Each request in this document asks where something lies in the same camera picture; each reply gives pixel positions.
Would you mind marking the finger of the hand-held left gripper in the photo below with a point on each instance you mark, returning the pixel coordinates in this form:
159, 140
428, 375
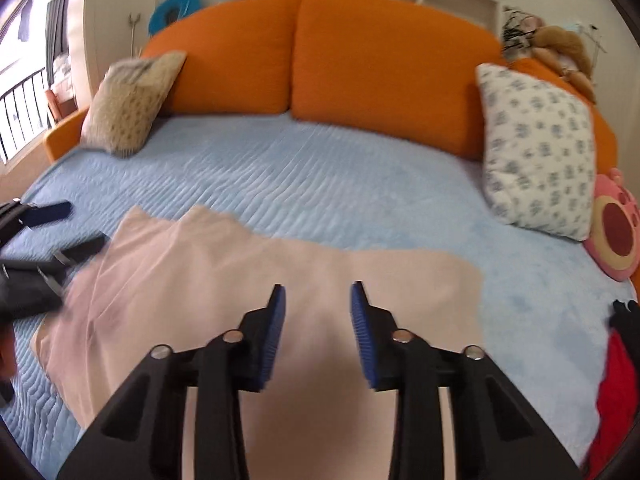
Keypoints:
82, 249
47, 212

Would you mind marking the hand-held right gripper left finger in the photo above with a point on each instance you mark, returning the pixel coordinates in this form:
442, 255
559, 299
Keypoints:
272, 340

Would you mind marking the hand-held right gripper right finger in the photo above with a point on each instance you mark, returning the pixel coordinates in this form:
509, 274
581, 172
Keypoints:
362, 340

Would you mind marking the pink pants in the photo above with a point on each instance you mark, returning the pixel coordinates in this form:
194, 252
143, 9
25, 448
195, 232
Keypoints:
200, 270

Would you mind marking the black balcony railing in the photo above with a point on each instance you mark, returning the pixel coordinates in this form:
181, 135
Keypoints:
22, 105

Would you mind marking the beige dotted pillow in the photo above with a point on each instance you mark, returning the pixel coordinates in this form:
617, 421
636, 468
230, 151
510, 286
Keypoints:
132, 102

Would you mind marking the light blue quilted blanket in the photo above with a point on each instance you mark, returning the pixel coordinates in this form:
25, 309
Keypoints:
350, 190

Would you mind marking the white printed pillow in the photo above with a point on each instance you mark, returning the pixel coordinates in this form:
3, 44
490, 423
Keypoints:
540, 150

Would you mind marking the red cloth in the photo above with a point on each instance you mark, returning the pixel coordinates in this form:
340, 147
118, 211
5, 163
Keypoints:
617, 400

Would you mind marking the pink round plush cushion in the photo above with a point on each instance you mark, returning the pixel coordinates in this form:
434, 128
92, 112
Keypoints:
615, 220

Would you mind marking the white shelf unit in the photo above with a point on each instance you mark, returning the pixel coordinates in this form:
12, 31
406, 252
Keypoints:
450, 0

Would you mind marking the brown plush toy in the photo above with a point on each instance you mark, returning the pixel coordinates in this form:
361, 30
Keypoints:
565, 47

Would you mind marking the orange bed frame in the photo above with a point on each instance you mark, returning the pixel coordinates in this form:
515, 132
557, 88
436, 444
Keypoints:
62, 135

